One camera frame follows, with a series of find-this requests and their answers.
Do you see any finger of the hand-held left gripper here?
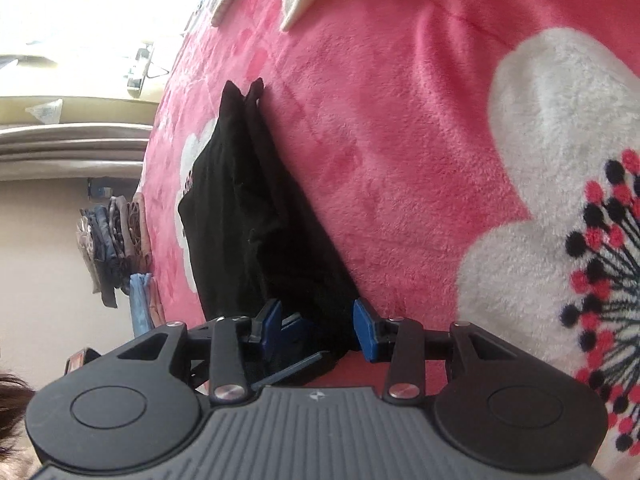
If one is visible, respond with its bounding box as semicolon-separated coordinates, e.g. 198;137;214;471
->
250;351;337;391
280;311;323;361

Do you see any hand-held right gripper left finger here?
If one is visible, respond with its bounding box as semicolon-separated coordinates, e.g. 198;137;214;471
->
116;299;283;405

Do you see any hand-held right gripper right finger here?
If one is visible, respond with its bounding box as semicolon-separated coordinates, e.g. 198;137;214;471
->
353;299;517;402

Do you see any black t-shirt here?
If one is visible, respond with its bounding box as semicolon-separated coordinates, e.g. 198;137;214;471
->
177;77;361;367

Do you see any stack of folded clothes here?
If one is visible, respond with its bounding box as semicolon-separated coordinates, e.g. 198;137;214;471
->
75;192;153;309

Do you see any blue folded garment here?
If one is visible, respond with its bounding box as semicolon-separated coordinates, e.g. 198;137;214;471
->
129;272;153;334

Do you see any person's hair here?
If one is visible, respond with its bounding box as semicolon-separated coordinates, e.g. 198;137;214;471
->
0;371;39;463

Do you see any beige folded garment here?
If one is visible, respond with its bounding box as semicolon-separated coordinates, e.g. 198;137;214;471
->
147;277;167;327

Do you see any pink floral blanket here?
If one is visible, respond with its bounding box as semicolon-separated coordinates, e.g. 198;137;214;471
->
135;0;640;480

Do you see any grey curtain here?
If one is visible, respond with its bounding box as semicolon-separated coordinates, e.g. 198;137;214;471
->
0;122;153;182

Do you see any folding table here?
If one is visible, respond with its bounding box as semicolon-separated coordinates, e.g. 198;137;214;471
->
124;42;171;99

